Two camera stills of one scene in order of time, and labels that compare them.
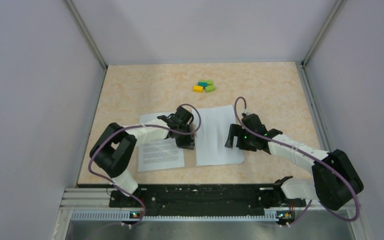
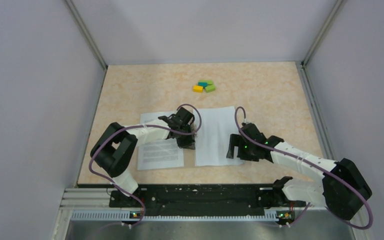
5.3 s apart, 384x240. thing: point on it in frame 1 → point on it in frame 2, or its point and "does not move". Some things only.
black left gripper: (187, 144) does not move
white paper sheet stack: (212, 136) does not move
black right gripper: (237, 130) → (237, 140)
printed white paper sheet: (160, 154) does not move
